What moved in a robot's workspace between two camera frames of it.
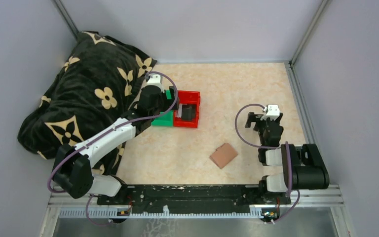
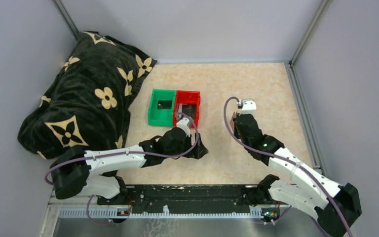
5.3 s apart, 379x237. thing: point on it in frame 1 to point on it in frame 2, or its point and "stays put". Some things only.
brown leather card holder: x=223 y=155 to x=232 y=121
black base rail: x=193 y=196 stays put
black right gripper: x=256 y=118 to x=236 y=133
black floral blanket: x=96 y=86 stays put
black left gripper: x=168 y=102 to x=201 y=151
